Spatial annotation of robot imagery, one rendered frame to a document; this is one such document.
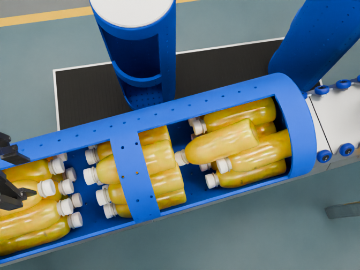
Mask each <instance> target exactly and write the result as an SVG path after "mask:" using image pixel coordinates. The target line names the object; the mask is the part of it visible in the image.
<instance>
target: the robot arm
mask: <svg viewBox="0 0 360 270"><path fill-rule="evenodd" d="M10 141H11V137H10V136H9V135H7V134H4V133H1V132H0V157H1V160H4V161H6V162H9V163H11V164H14V165H20V164H23V163H27V162H30V161H31V158H29V157H27V156H25V155H22V154H20V153H19V152H18V146H17V144H15V145H11V146H10V143H9V142H10ZM34 195H37V191H35V190H31V189H27V188H24V187H21V188H17V187H15V186H14V185H13V184H12V183H11V182H10V181H9V180H8V179H6V174H5V173H3V172H2V171H1V168H0V209H3V210H6V211H11V210H14V209H18V208H22V207H23V202H22V201H24V200H27V197H31V196H34Z"/></svg>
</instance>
